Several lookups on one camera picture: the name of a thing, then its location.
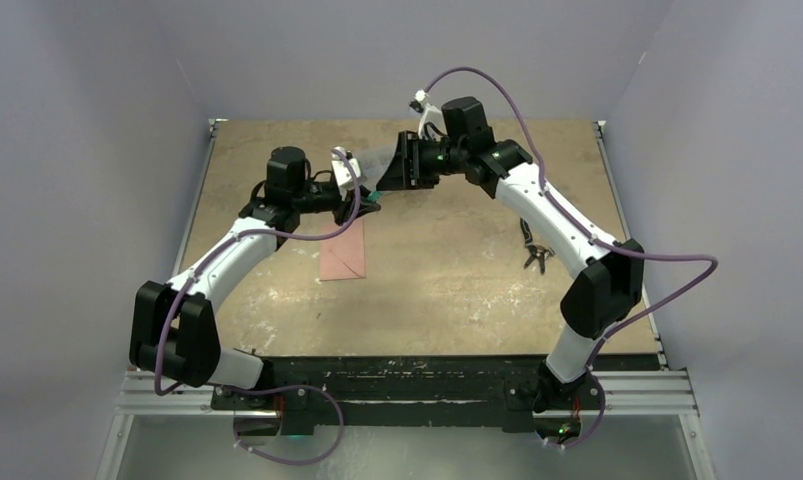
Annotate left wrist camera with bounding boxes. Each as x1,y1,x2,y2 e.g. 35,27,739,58
331,146,363,196

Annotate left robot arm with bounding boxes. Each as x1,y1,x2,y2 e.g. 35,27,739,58
129,146,379,409

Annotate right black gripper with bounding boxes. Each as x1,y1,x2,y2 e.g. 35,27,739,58
378,131,468,191

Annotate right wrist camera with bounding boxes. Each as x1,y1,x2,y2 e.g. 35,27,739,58
409,89,443,138

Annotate black pliers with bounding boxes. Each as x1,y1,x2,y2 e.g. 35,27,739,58
519,219,555,275

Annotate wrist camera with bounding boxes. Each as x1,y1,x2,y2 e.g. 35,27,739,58
409,89,443,138
331,146,363,196

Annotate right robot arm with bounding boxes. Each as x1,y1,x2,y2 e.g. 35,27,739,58
377,91,644,407

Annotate black base frame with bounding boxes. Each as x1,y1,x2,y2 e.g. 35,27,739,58
207,355,599,435

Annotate pink envelope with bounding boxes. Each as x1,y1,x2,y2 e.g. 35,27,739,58
319,220,366,281

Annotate clear plastic screw box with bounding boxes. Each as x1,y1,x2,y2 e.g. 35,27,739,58
353,145,396,191

